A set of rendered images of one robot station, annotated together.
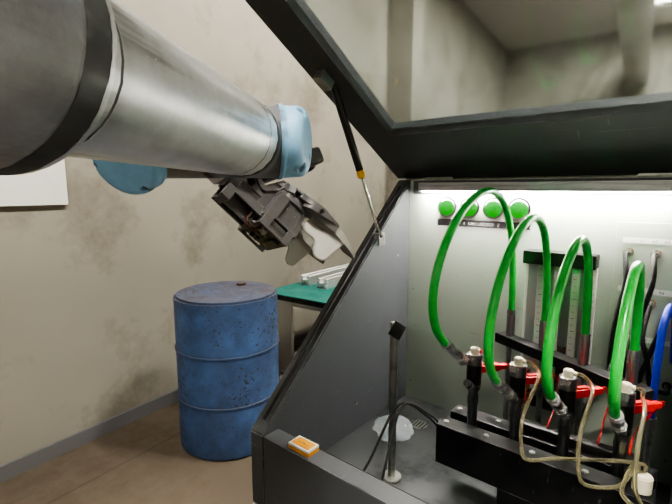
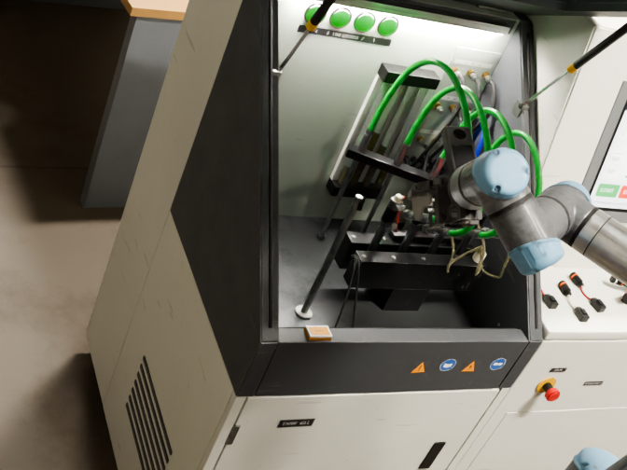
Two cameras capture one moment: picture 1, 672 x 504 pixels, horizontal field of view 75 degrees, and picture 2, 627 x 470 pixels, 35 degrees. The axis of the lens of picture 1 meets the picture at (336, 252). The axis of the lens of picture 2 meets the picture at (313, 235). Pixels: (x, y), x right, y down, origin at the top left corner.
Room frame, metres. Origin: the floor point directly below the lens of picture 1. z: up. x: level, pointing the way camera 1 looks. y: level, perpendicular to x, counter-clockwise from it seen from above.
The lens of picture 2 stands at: (0.43, 1.55, 2.21)
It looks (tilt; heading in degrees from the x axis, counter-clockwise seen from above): 35 degrees down; 285
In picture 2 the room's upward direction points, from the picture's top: 25 degrees clockwise
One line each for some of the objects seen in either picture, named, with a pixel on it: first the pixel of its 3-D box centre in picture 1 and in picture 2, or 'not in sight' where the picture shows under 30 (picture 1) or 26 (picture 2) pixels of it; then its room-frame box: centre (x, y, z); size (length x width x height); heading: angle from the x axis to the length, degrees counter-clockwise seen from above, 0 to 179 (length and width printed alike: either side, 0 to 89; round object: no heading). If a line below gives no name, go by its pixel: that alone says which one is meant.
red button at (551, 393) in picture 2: not in sight; (550, 391); (0.29, -0.43, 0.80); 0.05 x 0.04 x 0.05; 50
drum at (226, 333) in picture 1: (229, 362); not in sight; (2.40, 0.62, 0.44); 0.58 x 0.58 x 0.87
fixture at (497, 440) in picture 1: (534, 482); (404, 272); (0.72, -0.36, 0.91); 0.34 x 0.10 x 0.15; 50
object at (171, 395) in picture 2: not in sight; (283, 407); (0.82, -0.28, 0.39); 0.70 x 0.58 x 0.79; 50
